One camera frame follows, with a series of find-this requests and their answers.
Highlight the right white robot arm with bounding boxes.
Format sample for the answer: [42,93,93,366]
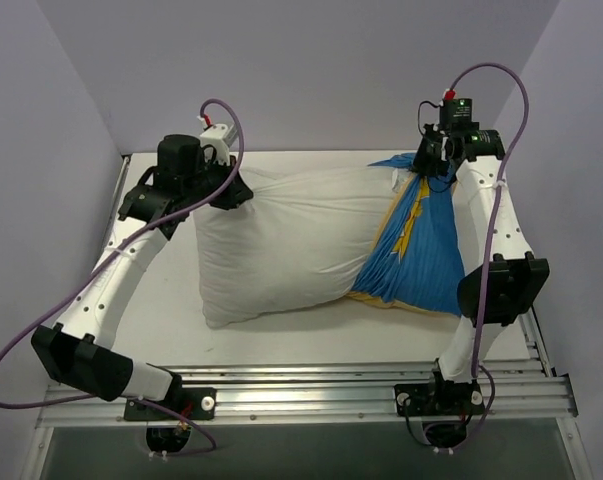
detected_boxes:
[414,90,549,413]

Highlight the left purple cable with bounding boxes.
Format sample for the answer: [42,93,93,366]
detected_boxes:
[0,99,246,409]

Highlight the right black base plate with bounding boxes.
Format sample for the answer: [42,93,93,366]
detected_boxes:
[394,382,485,417]

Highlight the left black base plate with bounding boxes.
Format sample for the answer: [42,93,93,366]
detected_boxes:
[123,387,217,422]

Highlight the white pillow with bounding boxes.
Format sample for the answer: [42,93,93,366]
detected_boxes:
[193,166,412,328]

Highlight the purple cable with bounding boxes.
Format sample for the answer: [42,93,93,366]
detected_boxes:
[0,99,246,409]
[443,62,531,381]

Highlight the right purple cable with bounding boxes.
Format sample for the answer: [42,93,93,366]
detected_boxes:
[443,62,531,381]

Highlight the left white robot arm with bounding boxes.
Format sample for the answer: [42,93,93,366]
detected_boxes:
[31,126,253,419]

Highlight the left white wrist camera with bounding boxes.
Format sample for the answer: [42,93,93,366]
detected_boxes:
[198,114,238,165]

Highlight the blue Pikachu pillowcase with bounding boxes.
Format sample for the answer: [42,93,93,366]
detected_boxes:
[347,153,464,317]

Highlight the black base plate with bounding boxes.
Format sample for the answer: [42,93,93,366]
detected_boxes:
[394,382,485,417]
[123,387,217,422]

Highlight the aluminium frame rail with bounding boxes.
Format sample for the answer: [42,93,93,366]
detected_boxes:
[37,149,577,428]

